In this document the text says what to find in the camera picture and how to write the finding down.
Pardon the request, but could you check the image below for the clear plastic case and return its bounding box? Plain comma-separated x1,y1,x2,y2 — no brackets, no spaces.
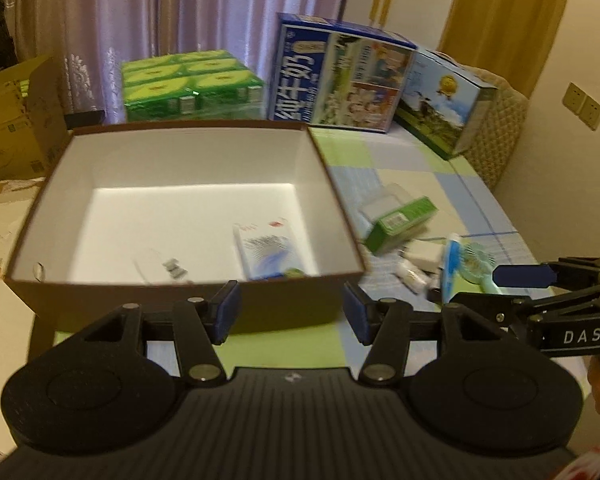
357,182,417,227

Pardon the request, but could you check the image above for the brown cardboard box white inside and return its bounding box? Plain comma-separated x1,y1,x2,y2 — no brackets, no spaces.
4,119,368,337

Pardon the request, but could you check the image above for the white charger plug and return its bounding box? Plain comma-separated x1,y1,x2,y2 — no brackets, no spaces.
404,239,449,274

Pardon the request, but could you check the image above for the small green box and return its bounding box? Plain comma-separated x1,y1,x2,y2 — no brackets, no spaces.
363,196,439,254

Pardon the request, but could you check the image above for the checkered bed sheet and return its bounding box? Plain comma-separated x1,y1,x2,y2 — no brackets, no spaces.
54,126,542,370

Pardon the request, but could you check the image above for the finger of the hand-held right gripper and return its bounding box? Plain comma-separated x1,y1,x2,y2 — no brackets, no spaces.
450,282,600,334
493,256,600,289

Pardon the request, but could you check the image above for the small white bottle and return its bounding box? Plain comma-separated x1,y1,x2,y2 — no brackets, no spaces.
394,255,432,294

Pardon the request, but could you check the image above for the purple curtain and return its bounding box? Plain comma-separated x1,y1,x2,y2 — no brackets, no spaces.
0,0,356,123

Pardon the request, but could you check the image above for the red white printed cloth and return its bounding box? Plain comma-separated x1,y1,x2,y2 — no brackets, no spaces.
554,439,600,480

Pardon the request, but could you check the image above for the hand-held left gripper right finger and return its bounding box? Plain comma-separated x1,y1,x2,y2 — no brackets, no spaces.
343,281,507,389

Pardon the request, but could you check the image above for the landscape print carton box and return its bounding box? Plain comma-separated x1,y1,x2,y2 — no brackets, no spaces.
394,48,500,161

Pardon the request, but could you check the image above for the blue milk carton box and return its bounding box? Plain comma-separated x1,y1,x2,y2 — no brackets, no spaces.
267,12,418,134

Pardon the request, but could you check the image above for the yellow curtain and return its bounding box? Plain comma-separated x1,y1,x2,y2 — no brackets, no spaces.
437,0,578,100

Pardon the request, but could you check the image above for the plain brown shipping carton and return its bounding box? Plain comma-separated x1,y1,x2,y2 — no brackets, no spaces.
0,55,71,183

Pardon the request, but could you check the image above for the teal mini fan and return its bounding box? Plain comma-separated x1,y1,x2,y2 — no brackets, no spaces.
459,241,502,294

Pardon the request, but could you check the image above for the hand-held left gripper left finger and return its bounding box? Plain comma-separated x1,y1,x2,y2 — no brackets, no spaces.
82,280,242,387

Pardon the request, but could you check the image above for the beige quilted headboard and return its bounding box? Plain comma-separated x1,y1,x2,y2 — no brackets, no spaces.
435,50,530,192

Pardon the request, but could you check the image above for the small clear packet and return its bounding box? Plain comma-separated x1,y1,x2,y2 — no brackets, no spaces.
131,246,191,284

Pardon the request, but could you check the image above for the white blue medicine box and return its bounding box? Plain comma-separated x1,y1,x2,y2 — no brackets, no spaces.
231,219,306,281

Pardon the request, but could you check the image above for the blue white tube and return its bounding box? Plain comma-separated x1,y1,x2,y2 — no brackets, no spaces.
437,233,464,304

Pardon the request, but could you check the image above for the green shrink-wrapped drink pack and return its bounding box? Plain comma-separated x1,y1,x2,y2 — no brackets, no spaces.
120,49,267,123

